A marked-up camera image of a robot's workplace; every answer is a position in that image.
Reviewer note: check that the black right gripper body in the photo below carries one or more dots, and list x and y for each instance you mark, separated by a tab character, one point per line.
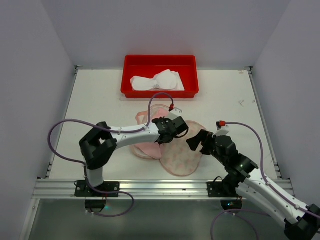
204	142

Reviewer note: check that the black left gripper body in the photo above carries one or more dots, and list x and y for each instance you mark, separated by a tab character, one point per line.
169	135

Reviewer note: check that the floral mesh laundry bag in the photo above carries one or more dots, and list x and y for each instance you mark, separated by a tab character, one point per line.
175	157

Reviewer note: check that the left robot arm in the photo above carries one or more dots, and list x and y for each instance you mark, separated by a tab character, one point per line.
99	144

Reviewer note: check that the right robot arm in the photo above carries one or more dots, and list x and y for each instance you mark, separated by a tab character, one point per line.
245	179

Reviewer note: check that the red plastic tray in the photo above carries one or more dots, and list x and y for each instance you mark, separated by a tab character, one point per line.
145	75

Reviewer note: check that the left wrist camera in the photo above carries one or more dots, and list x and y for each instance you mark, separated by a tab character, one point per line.
174	113

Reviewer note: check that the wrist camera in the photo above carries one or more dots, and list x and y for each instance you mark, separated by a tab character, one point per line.
222	128
174	113

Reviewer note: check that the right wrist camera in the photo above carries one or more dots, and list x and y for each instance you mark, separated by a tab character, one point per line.
222	128

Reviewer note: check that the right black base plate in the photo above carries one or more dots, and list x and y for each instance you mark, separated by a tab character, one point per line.
218	188

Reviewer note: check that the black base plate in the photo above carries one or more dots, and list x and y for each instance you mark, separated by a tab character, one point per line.
218	188
107	189

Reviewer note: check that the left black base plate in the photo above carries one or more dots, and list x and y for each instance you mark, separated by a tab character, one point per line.
107	189

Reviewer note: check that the aluminium mounting rail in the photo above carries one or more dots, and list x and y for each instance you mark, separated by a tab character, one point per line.
62	189

